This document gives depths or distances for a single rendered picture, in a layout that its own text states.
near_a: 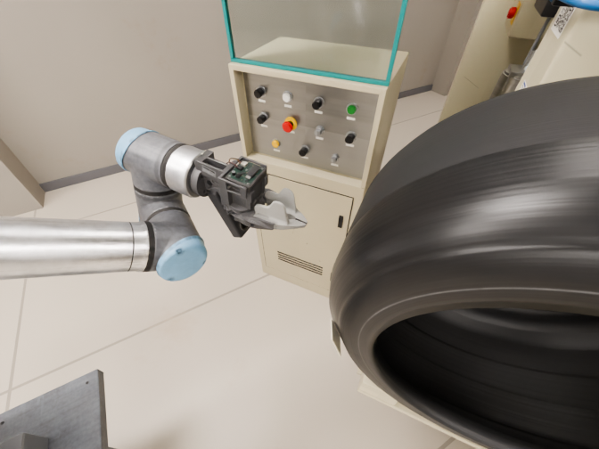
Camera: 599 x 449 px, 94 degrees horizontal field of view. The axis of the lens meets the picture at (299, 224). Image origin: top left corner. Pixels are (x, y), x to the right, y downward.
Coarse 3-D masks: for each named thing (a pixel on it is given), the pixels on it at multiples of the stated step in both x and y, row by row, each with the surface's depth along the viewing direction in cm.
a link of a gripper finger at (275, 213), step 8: (256, 208) 49; (264, 208) 48; (272, 208) 47; (280, 208) 46; (256, 216) 49; (264, 216) 49; (272, 216) 48; (280, 216) 48; (280, 224) 48; (288, 224) 48; (296, 224) 49; (304, 224) 49
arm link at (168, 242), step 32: (0, 224) 36; (32, 224) 38; (64, 224) 40; (96, 224) 43; (128, 224) 46; (160, 224) 50; (192, 224) 55; (0, 256) 35; (32, 256) 37; (64, 256) 39; (96, 256) 42; (128, 256) 45; (160, 256) 48; (192, 256) 50
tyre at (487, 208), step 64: (448, 128) 37; (512, 128) 29; (576, 128) 25; (384, 192) 38; (448, 192) 27; (512, 192) 23; (576, 192) 21; (384, 256) 31; (448, 256) 26; (512, 256) 23; (576, 256) 20; (384, 320) 35; (448, 320) 70; (512, 320) 66; (576, 320) 58; (384, 384) 49; (448, 384) 61; (512, 384) 59; (576, 384) 54; (512, 448) 47; (576, 448) 48
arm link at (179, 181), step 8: (176, 152) 49; (184, 152) 49; (192, 152) 49; (200, 152) 50; (168, 160) 49; (176, 160) 49; (184, 160) 48; (192, 160) 48; (168, 168) 49; (176, 168) 48; (184, 168) 48; (192, 168) 49; (168, 176) 49; (176, 176) 49; (184, 176) 48; (168, 184) 51; (176, 184) 50; (184, 184) 49; (184, 192) 51; (192, 192) 52
